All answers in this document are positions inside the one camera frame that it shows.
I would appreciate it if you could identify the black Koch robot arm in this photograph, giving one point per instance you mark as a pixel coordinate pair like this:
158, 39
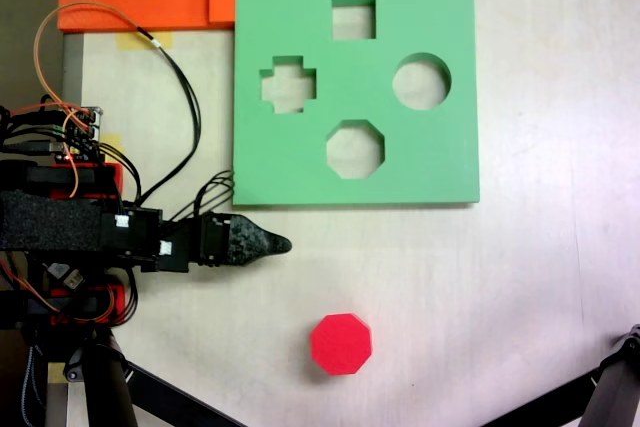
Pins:
60, 222

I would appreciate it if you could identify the red octagonal pillar block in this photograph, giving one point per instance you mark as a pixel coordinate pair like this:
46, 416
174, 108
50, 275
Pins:
341, 344

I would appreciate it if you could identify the black usb plug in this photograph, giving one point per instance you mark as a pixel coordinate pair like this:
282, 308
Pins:
35, 147

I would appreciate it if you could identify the red base clamp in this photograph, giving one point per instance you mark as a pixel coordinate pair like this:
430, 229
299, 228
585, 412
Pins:
117, 299
114, 179

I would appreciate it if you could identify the green shape sorting board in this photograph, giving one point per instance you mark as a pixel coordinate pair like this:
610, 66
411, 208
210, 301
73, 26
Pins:
435, 162

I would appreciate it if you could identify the dark textured gripper finger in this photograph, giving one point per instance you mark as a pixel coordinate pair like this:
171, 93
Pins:
255, 239

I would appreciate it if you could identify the yellow tape piece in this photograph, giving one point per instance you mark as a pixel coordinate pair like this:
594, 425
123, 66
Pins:
56, 372
137, 41
112, 139

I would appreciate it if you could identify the black tripod leg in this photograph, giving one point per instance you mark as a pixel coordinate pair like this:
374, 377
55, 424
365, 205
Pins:
165, 399
607, 387

